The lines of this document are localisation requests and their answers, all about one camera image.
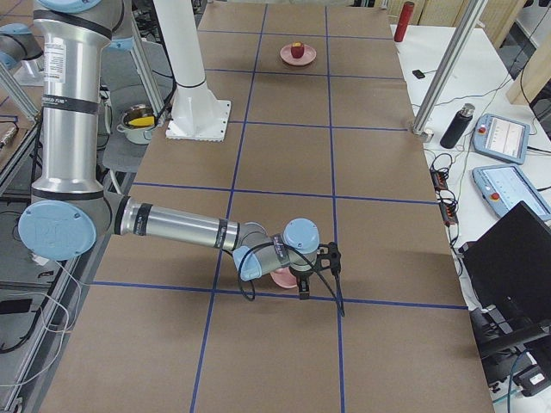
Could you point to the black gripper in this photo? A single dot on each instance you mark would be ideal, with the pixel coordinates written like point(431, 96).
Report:
point(301, 276)

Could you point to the pink bowl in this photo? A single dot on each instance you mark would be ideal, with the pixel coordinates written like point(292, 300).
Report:
point(284, 278)

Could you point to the red apple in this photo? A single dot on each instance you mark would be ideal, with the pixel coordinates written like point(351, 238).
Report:
point(297, 50)

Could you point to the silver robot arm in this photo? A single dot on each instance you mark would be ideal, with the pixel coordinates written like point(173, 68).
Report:
point(70, 209)

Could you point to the pink plate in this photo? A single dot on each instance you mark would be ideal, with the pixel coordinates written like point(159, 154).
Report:
point(309, 56)

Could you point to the black orange usb hub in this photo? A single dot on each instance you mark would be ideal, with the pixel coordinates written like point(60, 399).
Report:
point(447, 202)

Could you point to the black laptop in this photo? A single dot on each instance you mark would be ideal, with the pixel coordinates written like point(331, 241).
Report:
point(511, 261)

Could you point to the black water bottle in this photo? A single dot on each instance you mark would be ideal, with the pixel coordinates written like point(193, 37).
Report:
point(457, 126)

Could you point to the near teach pendant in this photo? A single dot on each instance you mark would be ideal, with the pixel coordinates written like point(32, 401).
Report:
point(504, 186)

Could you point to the teach pendant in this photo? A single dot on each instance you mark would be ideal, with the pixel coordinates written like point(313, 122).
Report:
point(501, 138)
point(504, 186)

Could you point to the black monitor stand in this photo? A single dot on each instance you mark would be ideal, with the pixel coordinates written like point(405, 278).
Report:
point(515, 348)

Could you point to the white enamel pot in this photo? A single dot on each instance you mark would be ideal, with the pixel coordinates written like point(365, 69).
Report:
point(137, 124)

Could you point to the small black device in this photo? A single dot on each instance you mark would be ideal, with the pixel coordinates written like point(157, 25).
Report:
point(418, 74)

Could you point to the far teach pendant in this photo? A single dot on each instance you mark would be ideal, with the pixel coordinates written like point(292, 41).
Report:
point(501, 138)

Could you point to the red water bottle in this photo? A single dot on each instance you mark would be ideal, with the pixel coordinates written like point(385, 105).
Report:
point(404, 20)

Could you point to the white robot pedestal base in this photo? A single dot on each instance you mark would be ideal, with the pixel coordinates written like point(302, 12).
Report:
point(196, 112)

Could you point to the aluminium frame post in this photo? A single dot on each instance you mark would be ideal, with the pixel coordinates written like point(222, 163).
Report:
point(451, 55)

